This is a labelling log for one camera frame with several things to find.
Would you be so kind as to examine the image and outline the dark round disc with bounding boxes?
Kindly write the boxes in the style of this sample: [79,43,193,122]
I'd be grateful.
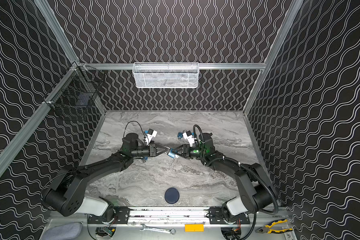
[165,188,180,204]

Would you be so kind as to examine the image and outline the yellow handled pliers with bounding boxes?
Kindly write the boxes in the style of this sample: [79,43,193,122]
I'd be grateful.
[256,219,293,234]

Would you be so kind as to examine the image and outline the blue padlock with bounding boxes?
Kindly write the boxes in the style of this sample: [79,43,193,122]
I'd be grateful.
[177,131,186,140]
[167,148,177,159]

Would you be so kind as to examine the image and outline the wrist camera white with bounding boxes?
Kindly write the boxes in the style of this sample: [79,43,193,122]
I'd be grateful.
[144,129,158,146]
[182,131,196,147]

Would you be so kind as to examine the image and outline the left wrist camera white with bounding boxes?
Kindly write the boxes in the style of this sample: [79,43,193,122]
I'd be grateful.
[144,129,158,146]

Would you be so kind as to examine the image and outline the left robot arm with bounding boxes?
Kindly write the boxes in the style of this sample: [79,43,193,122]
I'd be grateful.
[41,133,170,223]

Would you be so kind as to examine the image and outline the black wire basket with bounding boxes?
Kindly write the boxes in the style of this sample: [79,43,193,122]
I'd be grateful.
[47,66,106,122]

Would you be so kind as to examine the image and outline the yellow label block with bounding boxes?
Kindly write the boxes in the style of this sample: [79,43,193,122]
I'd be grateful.
[185,224,205,233]

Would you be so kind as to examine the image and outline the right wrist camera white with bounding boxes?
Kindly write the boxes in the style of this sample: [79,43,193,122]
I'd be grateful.
[182,131,196,147]

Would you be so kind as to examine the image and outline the steel wrench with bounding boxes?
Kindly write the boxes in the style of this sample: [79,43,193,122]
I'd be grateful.
[140,224,176,235]

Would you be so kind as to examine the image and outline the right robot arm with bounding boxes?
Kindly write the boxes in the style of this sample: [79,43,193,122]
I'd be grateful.
[168,133,279,223]

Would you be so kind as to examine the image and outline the grey cloth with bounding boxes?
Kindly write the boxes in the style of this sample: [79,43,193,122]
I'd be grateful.
[41,223,82,240]

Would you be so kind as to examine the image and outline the white wire basket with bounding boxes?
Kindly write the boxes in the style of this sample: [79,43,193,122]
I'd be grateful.
[132,62,200,89]

